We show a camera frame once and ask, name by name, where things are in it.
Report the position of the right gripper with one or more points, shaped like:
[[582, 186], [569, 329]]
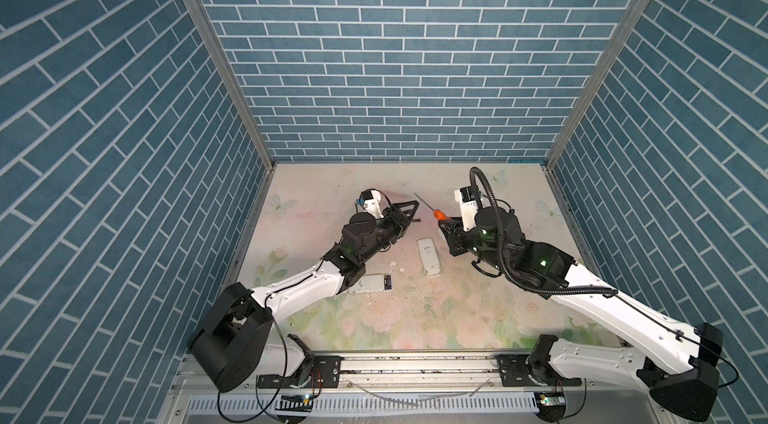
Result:
[[455, 235]]

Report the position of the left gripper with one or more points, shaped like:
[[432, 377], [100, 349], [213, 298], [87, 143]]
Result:
[[394, 219]]

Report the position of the orange handled screwdriver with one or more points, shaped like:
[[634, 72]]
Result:
[[433, 209]]

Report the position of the white remote control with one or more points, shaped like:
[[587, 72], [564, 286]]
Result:
[[429, 257], [372, 283]]

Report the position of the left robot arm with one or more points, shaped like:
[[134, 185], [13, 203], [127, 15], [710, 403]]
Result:
[[231, 341]]

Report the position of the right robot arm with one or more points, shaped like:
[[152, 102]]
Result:
[[673, 362]]

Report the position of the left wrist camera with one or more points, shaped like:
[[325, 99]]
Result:
[[370, 202]]

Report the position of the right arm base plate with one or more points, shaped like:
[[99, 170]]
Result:
[[522, 369]]

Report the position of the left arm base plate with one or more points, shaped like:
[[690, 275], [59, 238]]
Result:
[[325, 368]]

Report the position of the aluminium mounting rail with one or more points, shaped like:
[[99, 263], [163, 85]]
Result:
[[414, 371]]

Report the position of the white ribbed cable duct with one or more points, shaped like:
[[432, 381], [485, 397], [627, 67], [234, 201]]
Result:
[[365, 405]]

